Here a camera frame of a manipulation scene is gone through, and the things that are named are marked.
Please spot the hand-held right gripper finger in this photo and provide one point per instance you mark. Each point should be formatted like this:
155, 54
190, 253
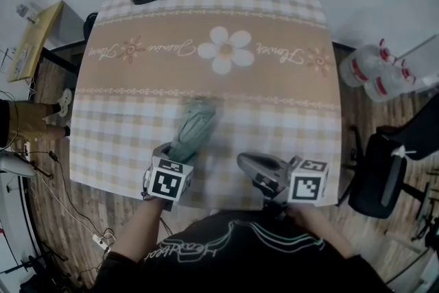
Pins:
255, 162

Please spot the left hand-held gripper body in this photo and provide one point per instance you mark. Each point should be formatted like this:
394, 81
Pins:
168, 182

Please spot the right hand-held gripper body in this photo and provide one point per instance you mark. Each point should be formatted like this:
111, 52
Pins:
302, 182

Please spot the green umbrella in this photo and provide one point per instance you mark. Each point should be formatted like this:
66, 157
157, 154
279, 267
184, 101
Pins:
196, 125

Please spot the person's left forearm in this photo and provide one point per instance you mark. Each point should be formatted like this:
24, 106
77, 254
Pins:
144, 230

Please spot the person's right forearm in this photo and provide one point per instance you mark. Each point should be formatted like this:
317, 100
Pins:
326, 233

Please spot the black office chair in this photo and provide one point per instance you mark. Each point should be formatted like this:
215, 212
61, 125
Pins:
380, 175

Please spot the white power strip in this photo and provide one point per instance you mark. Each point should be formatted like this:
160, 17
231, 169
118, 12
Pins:
102, 241

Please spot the person's black printed shirt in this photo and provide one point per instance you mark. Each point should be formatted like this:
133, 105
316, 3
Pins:
247, 260

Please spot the checkered flower print tablecloth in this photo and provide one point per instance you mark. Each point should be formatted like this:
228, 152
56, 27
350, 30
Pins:
219, 72

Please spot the pack of clear water bottles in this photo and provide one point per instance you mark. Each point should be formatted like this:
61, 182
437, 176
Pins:
377, 73

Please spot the white rounded device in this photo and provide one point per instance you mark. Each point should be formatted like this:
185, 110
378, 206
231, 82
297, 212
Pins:
15, 166

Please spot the black chair backrest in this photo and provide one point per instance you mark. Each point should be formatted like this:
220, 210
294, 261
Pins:
90, 25

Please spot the yellow cardboard box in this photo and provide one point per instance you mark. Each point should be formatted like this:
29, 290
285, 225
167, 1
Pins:
32, 41

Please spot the black table frame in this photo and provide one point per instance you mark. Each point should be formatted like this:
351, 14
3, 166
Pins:
61, 56

